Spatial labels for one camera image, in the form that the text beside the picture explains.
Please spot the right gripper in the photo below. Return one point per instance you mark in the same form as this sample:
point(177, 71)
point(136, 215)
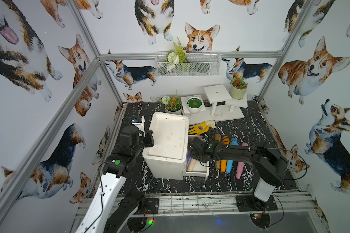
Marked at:
point(192, 155)

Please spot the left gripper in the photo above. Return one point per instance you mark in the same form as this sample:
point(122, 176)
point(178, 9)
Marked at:
point(147, 139)

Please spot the purple toy microphone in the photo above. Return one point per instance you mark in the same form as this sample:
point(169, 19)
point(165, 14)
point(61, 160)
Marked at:
point(188, 158)

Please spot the white cabinet bottom drawer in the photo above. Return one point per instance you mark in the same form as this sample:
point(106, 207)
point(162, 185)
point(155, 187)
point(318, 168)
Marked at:
point(200, 170)

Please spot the gold toy microphone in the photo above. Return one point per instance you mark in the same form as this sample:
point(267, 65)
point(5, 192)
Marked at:
point(218, 138)

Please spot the orange toy microphone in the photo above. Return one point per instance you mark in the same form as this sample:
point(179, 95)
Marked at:
point(223, 164)

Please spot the blue toy microphone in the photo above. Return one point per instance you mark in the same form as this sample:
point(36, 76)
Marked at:
point(234, 142)

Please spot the white plastic drawer cabinet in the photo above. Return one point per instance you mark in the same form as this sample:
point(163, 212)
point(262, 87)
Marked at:
point(167, 158)

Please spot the pink toy microphone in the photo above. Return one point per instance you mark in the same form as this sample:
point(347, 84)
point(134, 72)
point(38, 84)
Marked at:
point(240, 168)

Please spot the beige toy microphone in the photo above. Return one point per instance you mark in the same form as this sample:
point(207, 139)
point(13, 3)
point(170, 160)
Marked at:
point(191, 165)

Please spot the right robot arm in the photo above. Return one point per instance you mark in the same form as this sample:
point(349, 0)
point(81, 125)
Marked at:
point(268, 162)

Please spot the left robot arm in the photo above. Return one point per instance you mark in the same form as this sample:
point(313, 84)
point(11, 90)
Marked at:
point(99, 218)

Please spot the yellow work glove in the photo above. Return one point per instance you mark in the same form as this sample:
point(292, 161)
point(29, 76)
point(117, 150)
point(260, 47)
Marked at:
point(201, 128)

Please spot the white pot green moss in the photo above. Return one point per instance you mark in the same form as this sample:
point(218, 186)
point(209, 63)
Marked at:
point(194, 104)

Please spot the white tiered display stand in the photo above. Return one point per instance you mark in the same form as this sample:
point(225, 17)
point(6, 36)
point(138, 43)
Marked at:
point(223, 106)

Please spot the white pot orange flowers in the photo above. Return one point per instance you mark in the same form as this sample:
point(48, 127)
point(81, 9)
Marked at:
point(173, 104)

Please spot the green pot red flowers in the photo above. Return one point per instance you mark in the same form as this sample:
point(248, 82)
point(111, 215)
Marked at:
point(238, 87)

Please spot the green fern white flower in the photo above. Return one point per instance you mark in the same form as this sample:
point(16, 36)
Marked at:
point(176, 56)

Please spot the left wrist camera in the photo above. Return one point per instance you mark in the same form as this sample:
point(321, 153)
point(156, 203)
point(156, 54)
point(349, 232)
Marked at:
point(138, 122)

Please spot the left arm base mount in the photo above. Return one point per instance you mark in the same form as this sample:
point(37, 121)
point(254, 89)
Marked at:
point(147, 205)

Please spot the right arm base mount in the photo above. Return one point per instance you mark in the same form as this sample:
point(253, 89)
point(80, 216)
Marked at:
point(250, 203)

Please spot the white wire wall basket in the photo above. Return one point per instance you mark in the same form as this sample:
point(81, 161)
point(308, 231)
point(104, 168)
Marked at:
point(198, 64)

